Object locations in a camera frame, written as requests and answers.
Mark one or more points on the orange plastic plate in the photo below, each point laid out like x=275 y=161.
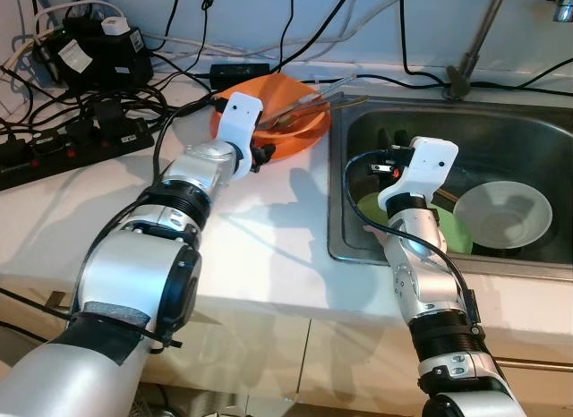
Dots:
x=300 y=141

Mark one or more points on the silver metal utensil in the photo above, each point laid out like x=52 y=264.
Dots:
x=309 y=102

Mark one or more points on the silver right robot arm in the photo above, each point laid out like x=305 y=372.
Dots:
x=421 y=274

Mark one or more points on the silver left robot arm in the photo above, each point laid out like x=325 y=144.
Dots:
x=134 y=274

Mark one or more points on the brown wooden chopstick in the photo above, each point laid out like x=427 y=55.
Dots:
x=446 y=198
x=331 y=106

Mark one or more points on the small black adapter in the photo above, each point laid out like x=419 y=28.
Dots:
x=233 y=74

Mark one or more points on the green plate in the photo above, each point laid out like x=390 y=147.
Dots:
x=457 y=238

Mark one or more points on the stainless steel sink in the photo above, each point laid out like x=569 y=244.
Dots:
x=501 y=140

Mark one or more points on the white bowl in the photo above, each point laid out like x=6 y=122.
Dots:
x=501 y=216

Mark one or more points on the black power adapter box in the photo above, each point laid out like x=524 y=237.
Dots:
x=98 y=63

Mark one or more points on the white plug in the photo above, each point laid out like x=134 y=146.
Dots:
x=116 y=26

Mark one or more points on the black power strip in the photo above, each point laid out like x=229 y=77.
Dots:
x=54 y=157

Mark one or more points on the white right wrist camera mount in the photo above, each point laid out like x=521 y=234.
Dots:
x=425 y=162

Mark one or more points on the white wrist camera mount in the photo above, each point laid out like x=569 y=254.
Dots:
x=425 y=162
x=240 y=122

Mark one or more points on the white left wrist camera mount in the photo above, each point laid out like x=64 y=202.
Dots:
x=240 y=122

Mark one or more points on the chrome wall tap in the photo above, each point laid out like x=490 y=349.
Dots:
x=562 y=10

